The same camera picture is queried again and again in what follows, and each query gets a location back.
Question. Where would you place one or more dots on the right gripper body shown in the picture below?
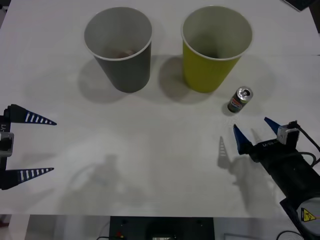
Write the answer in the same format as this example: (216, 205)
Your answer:
(275, 155)

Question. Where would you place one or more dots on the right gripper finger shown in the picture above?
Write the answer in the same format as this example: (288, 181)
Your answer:
(275, 126)
(241, 140)

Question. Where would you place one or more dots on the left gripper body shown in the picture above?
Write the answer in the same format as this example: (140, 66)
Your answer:
(4, 123)

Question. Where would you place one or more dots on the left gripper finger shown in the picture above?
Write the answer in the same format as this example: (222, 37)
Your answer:
(22, 115)
(15, 177)

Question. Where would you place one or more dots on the dark drink can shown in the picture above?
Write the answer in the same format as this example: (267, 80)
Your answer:
(237, 102)

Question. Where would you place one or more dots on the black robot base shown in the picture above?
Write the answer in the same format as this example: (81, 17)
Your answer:
(162, 227)

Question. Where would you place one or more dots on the yellow-green plastic waste bin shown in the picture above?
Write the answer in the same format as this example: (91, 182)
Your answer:
(202, 75)

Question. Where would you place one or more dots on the grey plastic waste bin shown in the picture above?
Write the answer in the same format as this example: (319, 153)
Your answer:
(127, 75)

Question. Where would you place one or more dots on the dark flat panel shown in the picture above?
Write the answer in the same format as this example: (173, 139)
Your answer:
(302, 3)

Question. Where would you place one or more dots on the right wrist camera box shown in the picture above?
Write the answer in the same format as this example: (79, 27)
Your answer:
(287, 135)

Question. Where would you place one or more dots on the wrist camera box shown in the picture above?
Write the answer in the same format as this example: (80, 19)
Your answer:
(287, 135)
(6, 145)

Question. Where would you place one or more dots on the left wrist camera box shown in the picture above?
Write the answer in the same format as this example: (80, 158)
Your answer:
(6, 145)

